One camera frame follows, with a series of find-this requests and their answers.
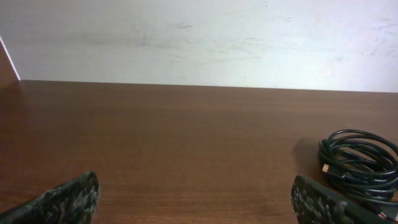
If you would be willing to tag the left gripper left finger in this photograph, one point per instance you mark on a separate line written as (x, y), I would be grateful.
(72, 202)

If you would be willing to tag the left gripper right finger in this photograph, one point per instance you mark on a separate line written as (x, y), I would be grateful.
(314, 203)

